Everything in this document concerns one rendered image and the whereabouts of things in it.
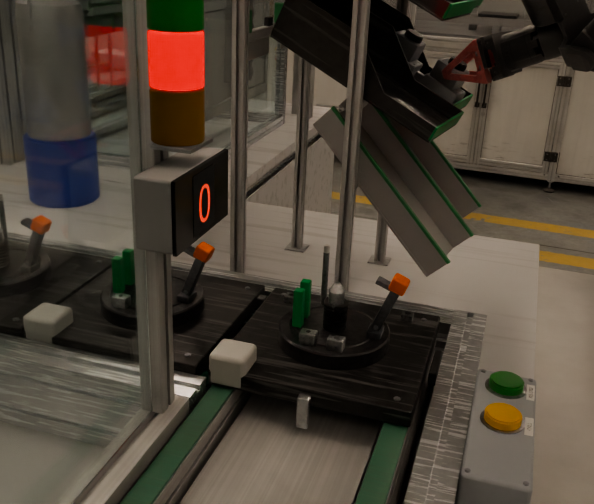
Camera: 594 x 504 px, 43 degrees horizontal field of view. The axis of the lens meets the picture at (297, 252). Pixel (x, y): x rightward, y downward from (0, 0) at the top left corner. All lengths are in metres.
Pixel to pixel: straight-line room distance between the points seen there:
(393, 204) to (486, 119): 3.90
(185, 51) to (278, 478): 0.44
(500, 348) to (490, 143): 3.84
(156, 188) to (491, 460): 0.43
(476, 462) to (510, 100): 4.24
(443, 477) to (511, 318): 0.59
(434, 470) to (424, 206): 0.54
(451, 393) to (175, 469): 0.33
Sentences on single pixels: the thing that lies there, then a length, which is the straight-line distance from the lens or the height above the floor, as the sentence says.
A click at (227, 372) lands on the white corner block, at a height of 0.97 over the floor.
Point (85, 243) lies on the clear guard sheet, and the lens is 0.65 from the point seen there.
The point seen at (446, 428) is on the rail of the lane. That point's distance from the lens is 0.85.
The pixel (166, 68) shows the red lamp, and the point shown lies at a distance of 0.67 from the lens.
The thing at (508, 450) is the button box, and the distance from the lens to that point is 0.83.
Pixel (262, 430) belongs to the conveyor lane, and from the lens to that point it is 0.88.
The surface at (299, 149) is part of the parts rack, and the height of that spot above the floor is 1.06.
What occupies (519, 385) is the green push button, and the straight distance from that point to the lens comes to 0.91.
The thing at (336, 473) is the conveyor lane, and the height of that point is 0.92.
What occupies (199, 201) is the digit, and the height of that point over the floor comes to 1.21.
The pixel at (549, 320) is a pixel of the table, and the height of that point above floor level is 0.86.
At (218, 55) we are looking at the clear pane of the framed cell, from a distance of 2.00.
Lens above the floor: 1.44
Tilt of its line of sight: 23 degrees down
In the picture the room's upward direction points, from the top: 3 degrees clockwise
